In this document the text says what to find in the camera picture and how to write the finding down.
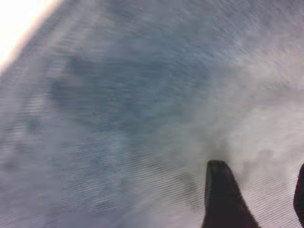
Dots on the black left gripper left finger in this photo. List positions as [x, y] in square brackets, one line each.
[223, 202]

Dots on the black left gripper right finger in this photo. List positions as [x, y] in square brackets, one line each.
[300, 197]

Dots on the blue denim shorts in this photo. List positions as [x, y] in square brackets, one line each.
[118, 107]

